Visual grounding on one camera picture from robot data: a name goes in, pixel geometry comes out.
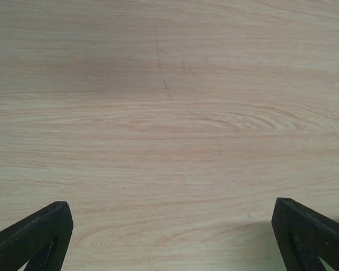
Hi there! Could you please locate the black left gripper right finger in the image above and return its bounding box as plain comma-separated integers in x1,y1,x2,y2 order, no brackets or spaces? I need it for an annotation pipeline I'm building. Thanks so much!
271,198,339,270

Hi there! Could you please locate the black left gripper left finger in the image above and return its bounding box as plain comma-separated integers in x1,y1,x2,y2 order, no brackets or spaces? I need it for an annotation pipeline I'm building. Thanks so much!
0,201,73,270

